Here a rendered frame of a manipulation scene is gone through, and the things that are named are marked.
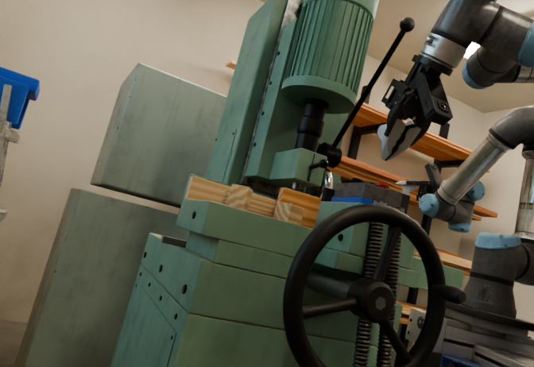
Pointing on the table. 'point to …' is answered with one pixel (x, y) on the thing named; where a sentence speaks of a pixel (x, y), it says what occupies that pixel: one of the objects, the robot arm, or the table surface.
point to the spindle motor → (332, 38)
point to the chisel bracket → (297, 168)
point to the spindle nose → (311, 124)
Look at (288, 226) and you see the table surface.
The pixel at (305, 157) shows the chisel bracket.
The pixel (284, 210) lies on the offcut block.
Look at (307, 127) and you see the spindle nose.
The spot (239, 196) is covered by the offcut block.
